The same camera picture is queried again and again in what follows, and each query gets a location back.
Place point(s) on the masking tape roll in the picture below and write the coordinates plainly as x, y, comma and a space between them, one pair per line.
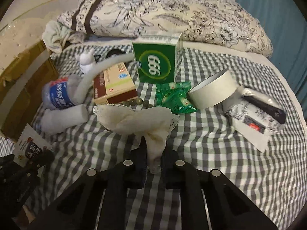
213, 90

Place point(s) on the checkered bed sheet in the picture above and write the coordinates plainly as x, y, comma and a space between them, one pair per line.
275, 180

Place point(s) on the white snack packet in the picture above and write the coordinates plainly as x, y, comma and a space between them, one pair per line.
29, 145

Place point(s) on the mint green towel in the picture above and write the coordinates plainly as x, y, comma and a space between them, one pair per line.
56, 35

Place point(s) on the floral duvet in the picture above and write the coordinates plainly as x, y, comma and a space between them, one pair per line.
220, 22

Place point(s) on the floral tissue pack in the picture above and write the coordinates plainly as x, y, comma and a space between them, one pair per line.
254, 115

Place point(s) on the brown beige medicine box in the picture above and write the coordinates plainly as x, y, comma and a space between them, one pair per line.
114, 85

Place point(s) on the plastic water bottle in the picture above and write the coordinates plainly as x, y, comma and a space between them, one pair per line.
58, 94

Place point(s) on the white curved tube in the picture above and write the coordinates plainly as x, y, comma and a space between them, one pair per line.
87, 79

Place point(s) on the white sock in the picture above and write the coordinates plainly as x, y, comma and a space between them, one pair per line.
57, 121

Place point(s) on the green 666 box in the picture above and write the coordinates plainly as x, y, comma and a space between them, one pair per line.
158, 56

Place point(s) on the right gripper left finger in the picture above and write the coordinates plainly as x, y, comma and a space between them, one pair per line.
97, 199

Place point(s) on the cardboard box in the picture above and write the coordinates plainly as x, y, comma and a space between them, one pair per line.
26, 67

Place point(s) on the green sachet packet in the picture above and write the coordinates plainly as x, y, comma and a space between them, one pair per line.
174, 97

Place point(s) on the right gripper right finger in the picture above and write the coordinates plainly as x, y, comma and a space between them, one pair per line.
209, 200

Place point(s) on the cream lace cloth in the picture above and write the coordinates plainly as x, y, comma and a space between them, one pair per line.
154, 124

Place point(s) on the teal curtain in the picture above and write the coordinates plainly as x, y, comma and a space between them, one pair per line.
285, 25

